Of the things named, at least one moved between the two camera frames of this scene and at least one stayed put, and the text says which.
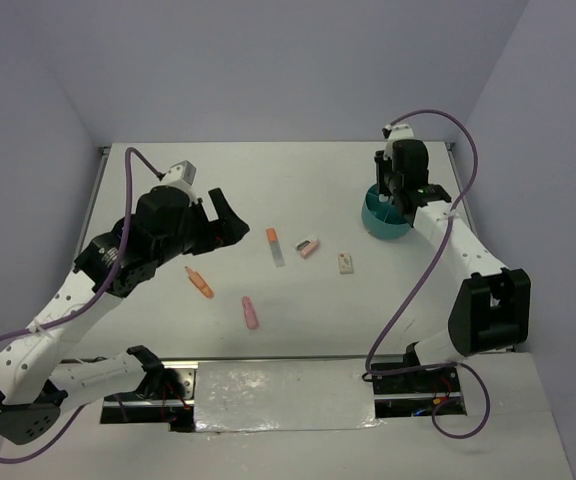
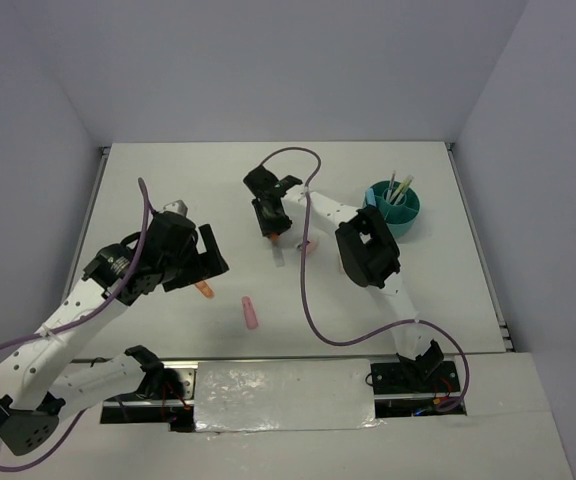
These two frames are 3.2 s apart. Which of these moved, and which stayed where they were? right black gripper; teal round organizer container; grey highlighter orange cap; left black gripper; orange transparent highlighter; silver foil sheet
Moved: left black gripper; right black gripper
Stayed: grey highlighter orange cap; silver foil sheet; teal round organizer container; orange transparent highlighter
